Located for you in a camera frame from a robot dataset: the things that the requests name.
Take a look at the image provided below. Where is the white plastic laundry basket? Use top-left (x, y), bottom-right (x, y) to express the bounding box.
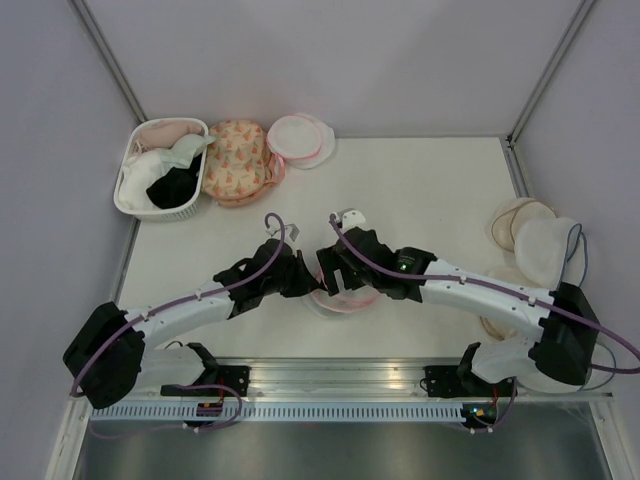
top-left (113, 117), bottom-right (208, 222)

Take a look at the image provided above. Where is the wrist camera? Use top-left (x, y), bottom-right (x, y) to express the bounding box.
top-left (336, 208), bottom-right (367, 232)
top-left (266, 223), bottom-right (300, 247)

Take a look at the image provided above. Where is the white round bag pink trim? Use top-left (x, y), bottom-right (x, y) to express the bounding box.
top-left (267, 113), bottom-right (336, 170)

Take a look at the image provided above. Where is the white slotted cable duct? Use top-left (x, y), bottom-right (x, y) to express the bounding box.
top-left (91, 401), bottom-right (464, 423)

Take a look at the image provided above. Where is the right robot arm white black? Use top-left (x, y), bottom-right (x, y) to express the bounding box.
top-left (316, 227), bottom-right (598, 396)

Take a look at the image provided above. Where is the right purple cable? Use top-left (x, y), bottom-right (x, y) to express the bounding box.
top-left (327, 213), bottom-right (640, 436)

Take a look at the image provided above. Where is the right aluminium frame post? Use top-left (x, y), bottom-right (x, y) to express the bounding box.
top-left (503, 0), bottom-right (599, 147)

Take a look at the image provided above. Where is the floral peach laundry bag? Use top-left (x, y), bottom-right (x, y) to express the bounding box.
top-left (202, 119), bottom-right (286, 208)

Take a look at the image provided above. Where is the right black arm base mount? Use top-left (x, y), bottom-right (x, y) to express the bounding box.
top-left (419, 342), bottom-right (500, 399)

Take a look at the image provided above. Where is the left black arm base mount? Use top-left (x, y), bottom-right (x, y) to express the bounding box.
top-left (160, 342), bottom-right (250, 399)

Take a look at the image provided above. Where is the aluminium mounting rail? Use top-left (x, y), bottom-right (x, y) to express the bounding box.
top-left (69, 355), bottom-right (616, 401)

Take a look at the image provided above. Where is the white bra in basket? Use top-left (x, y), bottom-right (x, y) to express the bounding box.
top-left (117, 150), bottom-right (166, 211)

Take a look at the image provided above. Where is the mint green bra in basket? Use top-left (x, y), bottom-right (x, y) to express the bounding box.
top-left (159, 134), bottom-right (214, 168)

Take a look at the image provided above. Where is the pale pink bra in basket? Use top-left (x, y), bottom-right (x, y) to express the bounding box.
top-left (137, 120), bottom-right (203, 149)

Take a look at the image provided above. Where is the round mesh bag pink trim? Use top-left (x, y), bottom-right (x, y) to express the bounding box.
top-left (303, 270), bottom-right (381, 319)

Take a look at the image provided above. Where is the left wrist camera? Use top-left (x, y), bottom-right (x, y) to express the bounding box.
top-left (266, 223), bottom-right (300, 247)

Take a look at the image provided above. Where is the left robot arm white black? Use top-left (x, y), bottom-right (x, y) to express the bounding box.
top-left (63, 239), bottom-right (320, 409)

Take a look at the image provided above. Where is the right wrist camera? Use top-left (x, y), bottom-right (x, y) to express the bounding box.
top-left (336, 208), bottom-right (367, 232)

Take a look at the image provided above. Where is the aluminium frame post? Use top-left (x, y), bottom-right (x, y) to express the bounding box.
top-left (67, 0), bottom-right (148, 124)
top-left (503, 0), bottom-right (599, 147)

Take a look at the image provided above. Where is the left aluminium frame post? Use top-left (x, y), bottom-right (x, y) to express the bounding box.
top-left (67, 0), bottom-right (148, 124)

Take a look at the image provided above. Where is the black bra in basket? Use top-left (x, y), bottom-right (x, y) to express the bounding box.
top-left (146, 155), bottom-right (202, 210)

